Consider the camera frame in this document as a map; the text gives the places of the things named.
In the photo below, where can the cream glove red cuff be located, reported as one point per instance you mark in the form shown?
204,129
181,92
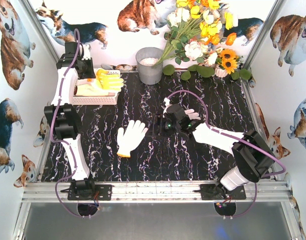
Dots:
87,90

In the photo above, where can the white glove orange cuff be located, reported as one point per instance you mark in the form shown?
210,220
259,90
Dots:
192,114
107,80

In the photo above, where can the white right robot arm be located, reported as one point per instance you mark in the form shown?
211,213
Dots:
252,155

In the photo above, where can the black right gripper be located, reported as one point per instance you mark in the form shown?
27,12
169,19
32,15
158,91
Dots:
157,125

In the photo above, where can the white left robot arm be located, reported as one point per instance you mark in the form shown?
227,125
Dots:
65,124

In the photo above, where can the artificial flower bouquet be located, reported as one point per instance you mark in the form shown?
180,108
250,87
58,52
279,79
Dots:
198,30

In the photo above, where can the aluminium front rail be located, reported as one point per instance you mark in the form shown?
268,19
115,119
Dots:
166,192

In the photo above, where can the grey metal bucket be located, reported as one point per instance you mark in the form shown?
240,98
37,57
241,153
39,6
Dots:
149,67

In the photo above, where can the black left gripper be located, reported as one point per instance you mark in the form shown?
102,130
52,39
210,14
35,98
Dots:
69,49

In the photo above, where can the white glove orange cuff top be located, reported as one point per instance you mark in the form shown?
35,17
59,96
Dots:
192,114

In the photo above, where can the small sunflower pot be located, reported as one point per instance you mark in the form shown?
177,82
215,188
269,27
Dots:
229,63

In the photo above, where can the white plastic storage basket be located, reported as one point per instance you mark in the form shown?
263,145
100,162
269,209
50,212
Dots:
92,100

